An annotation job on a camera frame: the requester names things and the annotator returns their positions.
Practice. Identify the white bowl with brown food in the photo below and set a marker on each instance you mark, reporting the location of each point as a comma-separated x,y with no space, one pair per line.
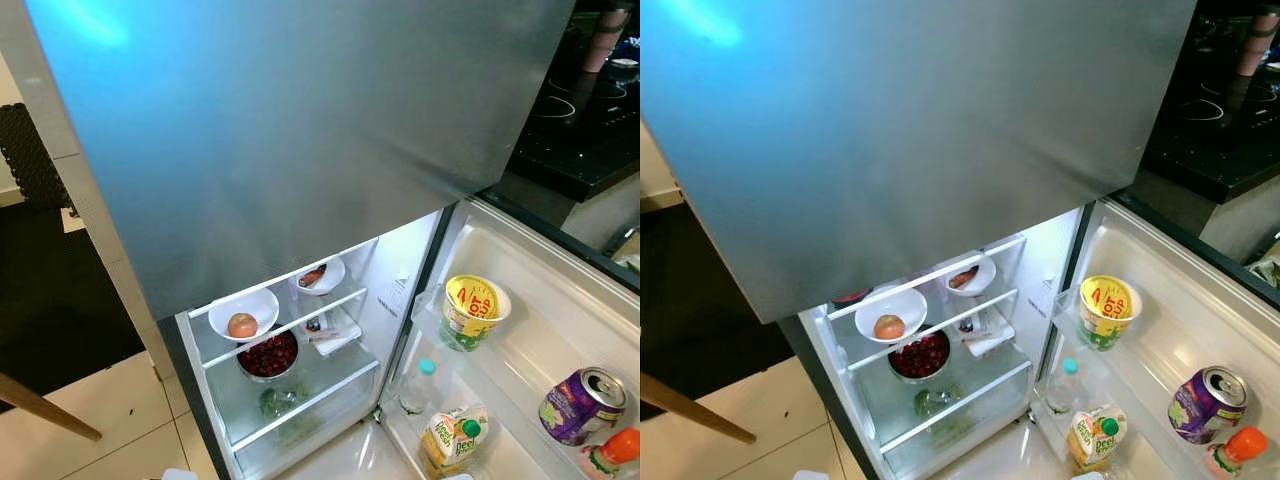
970,276
318,276

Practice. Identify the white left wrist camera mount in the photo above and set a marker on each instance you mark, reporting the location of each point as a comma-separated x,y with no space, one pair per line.
812,476
177,475

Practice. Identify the yellow juice carton green cap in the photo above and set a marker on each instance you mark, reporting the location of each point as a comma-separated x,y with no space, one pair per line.
452,445
1095,442

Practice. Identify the black foam floor tiles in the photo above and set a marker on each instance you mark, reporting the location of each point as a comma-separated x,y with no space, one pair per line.
60,300
710,300

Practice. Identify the wooden table leg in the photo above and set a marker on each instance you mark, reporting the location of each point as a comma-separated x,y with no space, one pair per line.
50,408
700,412

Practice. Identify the clear bottle teal cap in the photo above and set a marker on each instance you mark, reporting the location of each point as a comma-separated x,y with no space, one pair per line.
418,390
1063,390

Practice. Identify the steel bowl of cherries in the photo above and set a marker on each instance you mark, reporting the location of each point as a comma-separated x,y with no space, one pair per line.
268,355
920,357

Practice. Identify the green vegetables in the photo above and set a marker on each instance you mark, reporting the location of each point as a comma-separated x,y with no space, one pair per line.
937,401
280,402

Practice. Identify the small dark jar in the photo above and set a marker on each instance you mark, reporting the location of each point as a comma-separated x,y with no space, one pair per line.
966,325
313,325

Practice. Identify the glass fridge shelf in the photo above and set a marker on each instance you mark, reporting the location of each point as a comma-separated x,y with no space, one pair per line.
200,308
1010,245
1000,380
1000,299
340,303
340,384

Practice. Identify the beige kitchen cabinets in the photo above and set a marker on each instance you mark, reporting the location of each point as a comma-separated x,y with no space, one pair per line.
600,215
1240,220

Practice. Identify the pink tumbler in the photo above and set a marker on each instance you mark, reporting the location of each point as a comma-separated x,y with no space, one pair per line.
1258,42
605,40

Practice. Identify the black textured foam mat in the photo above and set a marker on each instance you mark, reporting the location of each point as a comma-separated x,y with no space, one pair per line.
35,160

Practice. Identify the purple drink can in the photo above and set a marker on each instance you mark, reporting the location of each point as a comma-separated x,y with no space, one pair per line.
1205,408
580,410

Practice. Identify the orange round fruit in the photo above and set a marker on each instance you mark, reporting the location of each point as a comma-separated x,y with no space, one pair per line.
242,326
889,328

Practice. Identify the black countertop with hob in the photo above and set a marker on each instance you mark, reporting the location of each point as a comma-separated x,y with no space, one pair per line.
1220,140
580,140

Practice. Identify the plain white bowl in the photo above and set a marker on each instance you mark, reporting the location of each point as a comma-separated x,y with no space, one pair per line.
258,305
908,305

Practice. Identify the steel freezer door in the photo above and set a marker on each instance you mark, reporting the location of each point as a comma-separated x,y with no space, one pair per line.
900,150
300,150

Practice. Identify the stainless steel fridge cabinet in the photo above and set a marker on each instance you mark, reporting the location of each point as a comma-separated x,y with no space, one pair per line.
1045,260
400,270

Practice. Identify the bottle with orange cap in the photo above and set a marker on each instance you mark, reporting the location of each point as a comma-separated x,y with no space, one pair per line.
615,450
1240,450

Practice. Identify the white packet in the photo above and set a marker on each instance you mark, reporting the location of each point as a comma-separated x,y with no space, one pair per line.
335,340
990,339

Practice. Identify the yellow instant noodle cup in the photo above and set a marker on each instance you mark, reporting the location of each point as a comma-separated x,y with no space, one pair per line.
475,315
1108,315

